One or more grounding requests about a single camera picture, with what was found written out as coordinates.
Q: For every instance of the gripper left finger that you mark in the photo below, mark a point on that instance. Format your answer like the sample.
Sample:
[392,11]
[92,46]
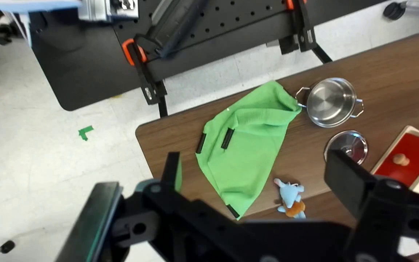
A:
[180,218]

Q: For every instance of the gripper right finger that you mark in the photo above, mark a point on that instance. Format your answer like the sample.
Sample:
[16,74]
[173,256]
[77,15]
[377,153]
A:
[384,203]

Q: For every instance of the steel pot lid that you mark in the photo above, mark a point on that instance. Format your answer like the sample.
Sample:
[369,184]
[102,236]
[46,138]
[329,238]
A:
[351,143]

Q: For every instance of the blue and orange plush toy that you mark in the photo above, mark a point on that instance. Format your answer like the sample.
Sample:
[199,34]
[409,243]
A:
[290,194]

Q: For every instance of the small steel pot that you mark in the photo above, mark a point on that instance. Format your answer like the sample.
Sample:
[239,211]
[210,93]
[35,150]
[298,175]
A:
[331,103]

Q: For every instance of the wooden knob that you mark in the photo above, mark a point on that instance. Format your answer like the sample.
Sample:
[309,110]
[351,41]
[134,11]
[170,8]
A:
[400,159]

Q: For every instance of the red wooden tray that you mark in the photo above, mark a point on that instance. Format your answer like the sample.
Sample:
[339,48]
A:
[418,153]

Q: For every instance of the green cloth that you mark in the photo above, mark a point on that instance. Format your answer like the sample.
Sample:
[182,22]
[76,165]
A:
[246,153]

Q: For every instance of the orange and black clamp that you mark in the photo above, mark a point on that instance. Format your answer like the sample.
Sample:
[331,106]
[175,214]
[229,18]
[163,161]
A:
[142,69]
[304,29]

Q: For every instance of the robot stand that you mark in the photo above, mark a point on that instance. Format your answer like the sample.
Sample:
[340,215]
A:
[86,69]

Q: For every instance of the silver metal block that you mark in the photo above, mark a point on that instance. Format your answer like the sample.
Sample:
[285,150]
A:
[104,9]

